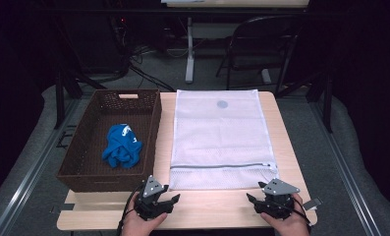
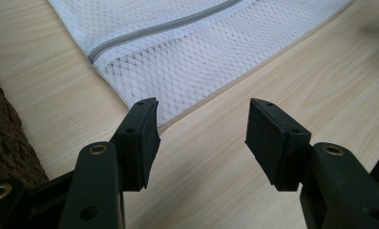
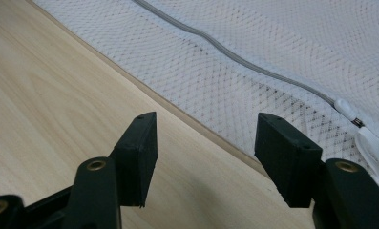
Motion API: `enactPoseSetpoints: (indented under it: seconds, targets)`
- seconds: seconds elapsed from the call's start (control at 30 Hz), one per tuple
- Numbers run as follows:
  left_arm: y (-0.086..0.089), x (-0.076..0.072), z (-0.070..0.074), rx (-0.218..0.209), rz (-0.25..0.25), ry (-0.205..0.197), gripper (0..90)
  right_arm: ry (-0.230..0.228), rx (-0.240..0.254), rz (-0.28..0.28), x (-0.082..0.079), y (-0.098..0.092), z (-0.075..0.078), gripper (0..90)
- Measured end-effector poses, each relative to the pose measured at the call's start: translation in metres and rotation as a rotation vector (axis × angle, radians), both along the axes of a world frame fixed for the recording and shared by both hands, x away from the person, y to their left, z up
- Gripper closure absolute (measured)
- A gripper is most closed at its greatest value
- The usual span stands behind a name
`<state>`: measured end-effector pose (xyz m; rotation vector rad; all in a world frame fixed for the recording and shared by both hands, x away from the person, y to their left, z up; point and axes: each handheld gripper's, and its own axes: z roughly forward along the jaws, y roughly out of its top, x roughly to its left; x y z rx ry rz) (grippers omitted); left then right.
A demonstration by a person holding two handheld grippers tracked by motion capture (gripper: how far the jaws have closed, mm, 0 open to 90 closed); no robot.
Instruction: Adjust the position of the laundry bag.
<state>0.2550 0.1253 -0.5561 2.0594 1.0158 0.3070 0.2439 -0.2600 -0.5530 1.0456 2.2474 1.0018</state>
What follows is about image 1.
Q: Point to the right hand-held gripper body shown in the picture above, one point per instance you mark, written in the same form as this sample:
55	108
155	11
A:
279	196

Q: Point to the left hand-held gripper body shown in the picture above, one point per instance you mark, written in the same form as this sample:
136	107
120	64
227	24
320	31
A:
151	188

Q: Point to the blue shirt with white print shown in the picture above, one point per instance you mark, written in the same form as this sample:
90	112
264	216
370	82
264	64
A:
120	147

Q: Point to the white mesh laundry bag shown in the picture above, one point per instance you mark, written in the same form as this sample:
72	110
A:
222	141

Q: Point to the brown woven basket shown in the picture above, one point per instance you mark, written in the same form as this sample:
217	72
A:
84	157

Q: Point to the person's right hand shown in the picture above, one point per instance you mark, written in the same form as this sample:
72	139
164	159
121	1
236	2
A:
294	226

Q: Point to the person's left hand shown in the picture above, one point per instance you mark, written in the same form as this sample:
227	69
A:
137	227

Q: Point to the grey tag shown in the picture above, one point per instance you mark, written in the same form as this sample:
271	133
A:
312	204

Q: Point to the black metal stand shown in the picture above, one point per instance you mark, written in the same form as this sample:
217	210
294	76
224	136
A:
328	108
59	98

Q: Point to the white desk leg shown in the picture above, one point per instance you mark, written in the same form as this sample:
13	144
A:
266	77
190	65

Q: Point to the black folding chair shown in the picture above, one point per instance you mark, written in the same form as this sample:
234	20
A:
261	39

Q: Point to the dark equipment cabinet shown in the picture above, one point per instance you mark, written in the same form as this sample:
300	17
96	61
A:
94	42

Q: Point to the aluminium floor rail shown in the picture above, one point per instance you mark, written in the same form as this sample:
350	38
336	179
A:
28	177
344	170

